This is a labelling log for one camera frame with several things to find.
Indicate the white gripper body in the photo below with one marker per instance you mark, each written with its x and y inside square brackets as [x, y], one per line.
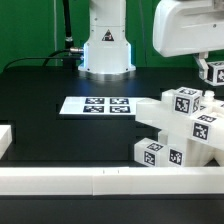
[184, 27]

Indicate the white front wall rail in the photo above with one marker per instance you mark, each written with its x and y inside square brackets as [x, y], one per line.
[111, 181]

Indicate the white marker base plate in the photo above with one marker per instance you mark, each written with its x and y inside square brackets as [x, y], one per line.
[99, 106]

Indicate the white chair seat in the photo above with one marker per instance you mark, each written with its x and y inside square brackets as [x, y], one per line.
[197, 154]

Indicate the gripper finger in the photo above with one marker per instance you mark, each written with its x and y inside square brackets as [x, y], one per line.
[200, 59]

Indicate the white marker cube front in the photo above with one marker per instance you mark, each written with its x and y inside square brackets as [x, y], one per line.
[186, 100]

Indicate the white marker cube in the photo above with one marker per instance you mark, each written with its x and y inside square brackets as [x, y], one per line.
[215, 74]
[186, 100]

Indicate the white chair back frame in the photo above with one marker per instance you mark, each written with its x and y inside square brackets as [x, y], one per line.
[205, 126]

